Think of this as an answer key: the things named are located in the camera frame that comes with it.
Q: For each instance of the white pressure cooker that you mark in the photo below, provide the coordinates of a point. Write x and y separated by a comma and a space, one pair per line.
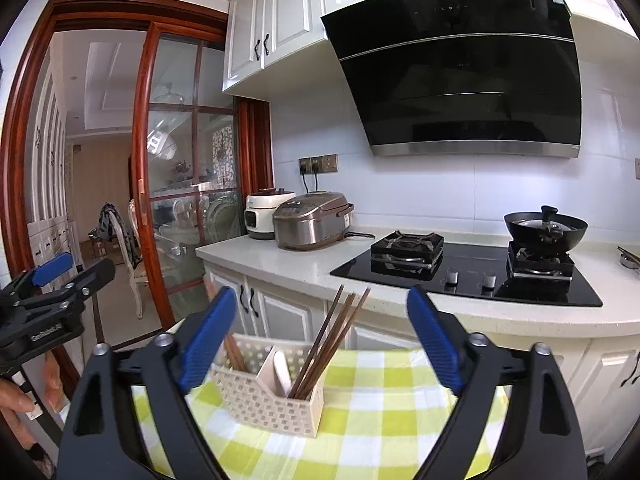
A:
259, 209

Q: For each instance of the cream perforated utensil basket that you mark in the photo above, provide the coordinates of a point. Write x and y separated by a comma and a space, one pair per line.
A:
255, 397

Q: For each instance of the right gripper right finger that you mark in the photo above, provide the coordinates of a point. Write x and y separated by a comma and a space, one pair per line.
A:
540, 436

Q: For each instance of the black glass gas hob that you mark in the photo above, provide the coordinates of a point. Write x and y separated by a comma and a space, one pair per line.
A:
513, 273

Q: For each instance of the silver rice cooker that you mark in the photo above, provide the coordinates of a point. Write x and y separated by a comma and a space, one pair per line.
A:
312, 221

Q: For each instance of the person's left hand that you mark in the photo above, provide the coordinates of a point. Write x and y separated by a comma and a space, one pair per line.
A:
14, 400

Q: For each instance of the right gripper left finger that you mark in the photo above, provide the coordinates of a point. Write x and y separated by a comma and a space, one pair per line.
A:
102, 437

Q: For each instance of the green checkered tablecloth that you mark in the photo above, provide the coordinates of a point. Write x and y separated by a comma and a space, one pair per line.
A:
383, 412

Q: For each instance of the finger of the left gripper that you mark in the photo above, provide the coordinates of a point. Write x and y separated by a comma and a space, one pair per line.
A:
30, 280
85, 284

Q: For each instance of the black wok with lid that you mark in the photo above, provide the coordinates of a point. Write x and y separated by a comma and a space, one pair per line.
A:
545, 230

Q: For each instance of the ornate white dining chair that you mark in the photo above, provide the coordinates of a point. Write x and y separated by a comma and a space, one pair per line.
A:
111, 228

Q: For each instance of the brown wooden chopstick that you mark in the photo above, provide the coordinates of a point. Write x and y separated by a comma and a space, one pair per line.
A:
327, 344
234, 354
315, 346
335, 344

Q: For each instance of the white ceramic spoon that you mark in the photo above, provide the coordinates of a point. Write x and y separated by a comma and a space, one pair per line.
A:
283, 376

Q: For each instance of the black range hood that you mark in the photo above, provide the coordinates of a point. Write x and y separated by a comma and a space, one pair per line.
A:
461, 76

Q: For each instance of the wall power socket strip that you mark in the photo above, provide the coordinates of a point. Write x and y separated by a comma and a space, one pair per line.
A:
325, 164

